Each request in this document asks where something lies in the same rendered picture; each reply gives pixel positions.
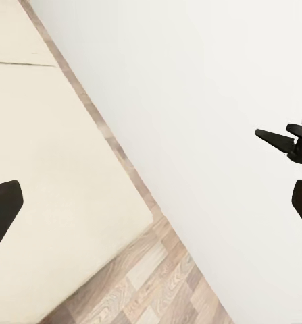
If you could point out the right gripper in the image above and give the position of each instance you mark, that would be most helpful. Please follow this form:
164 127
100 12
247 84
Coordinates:
291 146

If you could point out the bed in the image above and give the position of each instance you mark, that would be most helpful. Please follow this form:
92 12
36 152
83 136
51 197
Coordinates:
80 208

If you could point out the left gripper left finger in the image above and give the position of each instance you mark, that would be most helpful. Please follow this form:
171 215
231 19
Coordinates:
11 202

